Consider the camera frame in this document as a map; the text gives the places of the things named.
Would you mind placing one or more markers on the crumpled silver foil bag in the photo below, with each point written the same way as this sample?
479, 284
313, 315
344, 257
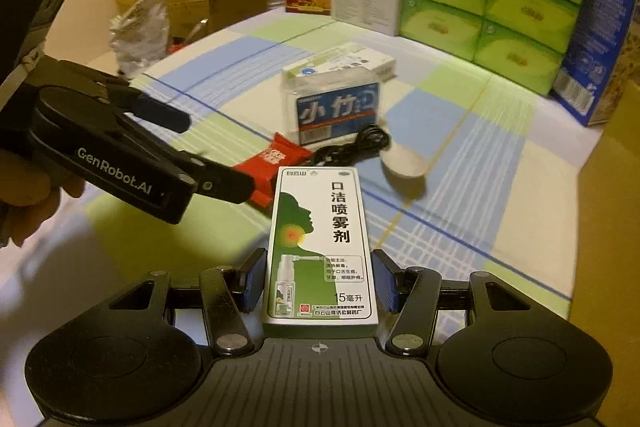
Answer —
137, 32

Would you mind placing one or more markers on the small brown cardboard carton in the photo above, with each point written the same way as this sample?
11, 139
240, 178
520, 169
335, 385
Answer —
187, 7

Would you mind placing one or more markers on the green white spray medicine box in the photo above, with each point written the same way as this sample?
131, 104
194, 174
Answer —
320, 247

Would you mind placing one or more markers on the blue milk carton box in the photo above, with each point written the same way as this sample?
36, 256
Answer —
595, 32

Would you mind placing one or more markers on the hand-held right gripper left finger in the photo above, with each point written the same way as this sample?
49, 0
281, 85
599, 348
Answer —
252, 282

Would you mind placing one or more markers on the red candy wrapper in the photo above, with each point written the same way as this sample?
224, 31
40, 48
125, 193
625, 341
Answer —
272, 162

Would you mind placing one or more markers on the white plastic spoon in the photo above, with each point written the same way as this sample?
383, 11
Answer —
405, 162

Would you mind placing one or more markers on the person's left hand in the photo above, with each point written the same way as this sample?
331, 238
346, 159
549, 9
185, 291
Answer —
35, 212

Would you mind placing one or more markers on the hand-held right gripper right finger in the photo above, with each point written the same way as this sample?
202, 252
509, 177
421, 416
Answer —
386, 282

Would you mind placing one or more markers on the blue label tissue packet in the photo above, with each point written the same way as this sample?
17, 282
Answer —
332, 107

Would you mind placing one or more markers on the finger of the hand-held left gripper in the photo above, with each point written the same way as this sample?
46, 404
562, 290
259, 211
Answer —
155, 112
220, 184

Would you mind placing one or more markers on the desktop with checked tablecloth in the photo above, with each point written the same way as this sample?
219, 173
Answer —
475, 147

